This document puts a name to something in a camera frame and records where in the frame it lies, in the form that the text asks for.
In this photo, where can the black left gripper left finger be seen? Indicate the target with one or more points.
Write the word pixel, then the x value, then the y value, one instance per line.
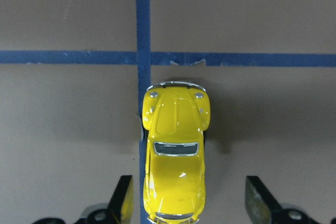
pixel 118 210

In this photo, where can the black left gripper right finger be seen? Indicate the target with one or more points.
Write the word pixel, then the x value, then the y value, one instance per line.
pixel 263 208

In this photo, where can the yellow beetle toy car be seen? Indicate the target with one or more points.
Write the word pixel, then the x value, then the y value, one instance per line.
pixel 175 116

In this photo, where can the brown paper table mat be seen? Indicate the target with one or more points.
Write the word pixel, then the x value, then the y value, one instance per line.
pixel 70 75

